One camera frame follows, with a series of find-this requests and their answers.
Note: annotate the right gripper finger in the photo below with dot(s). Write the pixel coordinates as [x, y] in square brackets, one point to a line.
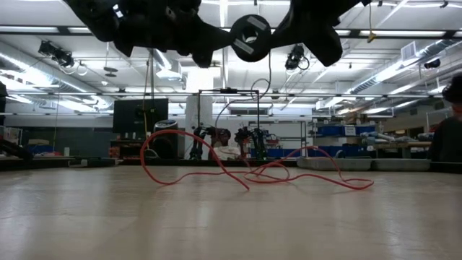
[288, 35]

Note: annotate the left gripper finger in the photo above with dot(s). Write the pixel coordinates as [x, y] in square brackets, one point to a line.
[216, 39]

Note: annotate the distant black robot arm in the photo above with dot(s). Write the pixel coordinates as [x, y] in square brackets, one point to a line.
[252, 139]
[198, 139]

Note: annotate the black ceiling light bar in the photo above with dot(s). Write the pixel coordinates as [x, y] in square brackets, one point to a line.
[355, 33]

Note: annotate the yellow hanging hook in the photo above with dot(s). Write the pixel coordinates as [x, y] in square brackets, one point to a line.
[371, 36]

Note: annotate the black monitor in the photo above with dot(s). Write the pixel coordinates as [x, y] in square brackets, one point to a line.
[139, 115]

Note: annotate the blue storage bin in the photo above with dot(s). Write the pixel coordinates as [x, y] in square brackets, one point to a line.
[339, 130]
[353, 150]

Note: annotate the person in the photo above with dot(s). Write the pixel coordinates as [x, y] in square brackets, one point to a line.
[447, 141]
[229, 153]

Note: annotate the wooden workbench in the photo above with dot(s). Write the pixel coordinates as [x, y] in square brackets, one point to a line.
[404, 144]

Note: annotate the grey tool kit case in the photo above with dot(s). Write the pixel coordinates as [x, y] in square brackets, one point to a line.
[361, 164]

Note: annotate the black ceiling camera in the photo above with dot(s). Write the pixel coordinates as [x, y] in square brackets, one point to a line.
[294, 57]
[57, 54]
[432, 64]

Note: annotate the thin black station frame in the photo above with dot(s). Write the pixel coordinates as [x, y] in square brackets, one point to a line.
[228, 90]

